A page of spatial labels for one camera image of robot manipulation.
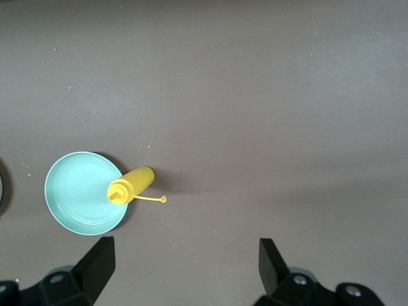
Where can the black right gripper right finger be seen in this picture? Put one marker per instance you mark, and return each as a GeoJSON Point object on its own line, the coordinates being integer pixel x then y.
{"type": "Point", "coordinates": [274, 277]}

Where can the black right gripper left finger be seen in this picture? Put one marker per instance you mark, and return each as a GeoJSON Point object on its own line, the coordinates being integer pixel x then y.
{"type": "Point", "coordinates": [95, 271]}

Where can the yellow squeeze bottle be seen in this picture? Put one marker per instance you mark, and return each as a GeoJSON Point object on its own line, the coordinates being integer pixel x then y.
{"type": "Point", "coordinates": [134, 183]}

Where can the mint green plate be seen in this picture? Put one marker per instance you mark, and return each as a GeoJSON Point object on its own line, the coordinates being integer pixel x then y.
{"type": "Point", "coordinates": [79, 194]}

